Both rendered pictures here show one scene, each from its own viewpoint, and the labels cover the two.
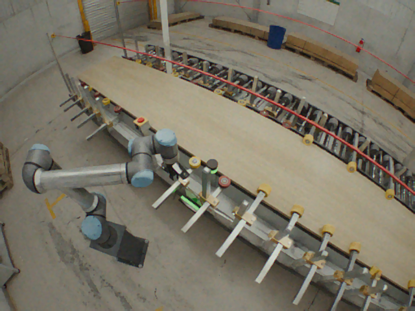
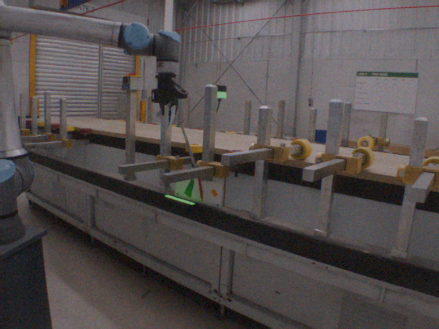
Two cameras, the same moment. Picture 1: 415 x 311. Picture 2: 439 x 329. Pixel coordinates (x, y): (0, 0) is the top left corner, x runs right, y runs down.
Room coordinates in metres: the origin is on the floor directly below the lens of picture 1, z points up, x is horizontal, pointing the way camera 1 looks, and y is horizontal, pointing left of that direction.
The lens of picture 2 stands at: (-0.80, -0.08, 1.10)
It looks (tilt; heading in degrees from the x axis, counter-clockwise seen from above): 10 degrees down; 2
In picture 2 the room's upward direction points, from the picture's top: 3 degrees clockwise
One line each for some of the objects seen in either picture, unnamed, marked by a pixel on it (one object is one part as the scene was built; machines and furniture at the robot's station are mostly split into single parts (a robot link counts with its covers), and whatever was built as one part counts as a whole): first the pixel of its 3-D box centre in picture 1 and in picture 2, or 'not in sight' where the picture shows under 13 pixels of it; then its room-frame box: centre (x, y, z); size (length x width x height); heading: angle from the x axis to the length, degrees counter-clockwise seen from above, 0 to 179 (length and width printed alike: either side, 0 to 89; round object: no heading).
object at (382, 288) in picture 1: (360, 291); not in sight; (-0.22, -1.01, 0.89); 0.03 x 0.03 x 0.48; 54
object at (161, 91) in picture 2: (170, 163); (164, 89); (0.56, 0.19, 1.15); 0.09 x 0.08 x 0.12; 54
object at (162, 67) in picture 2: (169, 155); (166, 68); (0.56, 0.19, 1.23); 0.10 x 0.09 x 0.05; 144
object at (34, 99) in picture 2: (85, 100); (34, 127); (1.56, 1.41, 0.88); 0.03 x 0.03 x 0.48; 54
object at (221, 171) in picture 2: (208, 198); (212, 168); (0.51, -0.02, 0.85); 0.13 x 0.06 x 0.05; 54
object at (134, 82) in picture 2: (142, 124); (131, 83); (0.82, 0.41, 1.18); 0.07 x 0.07 x 0.08; 54
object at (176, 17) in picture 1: (176, 17); not in sight; (8.90, 1.58, 0.23); 2.41 x 0.77 x 0.17; 145
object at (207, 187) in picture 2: (200, 203); (196, 190); (0.52, 0.04, 0.75); 0.26 x 0.01 x 0.10; 54
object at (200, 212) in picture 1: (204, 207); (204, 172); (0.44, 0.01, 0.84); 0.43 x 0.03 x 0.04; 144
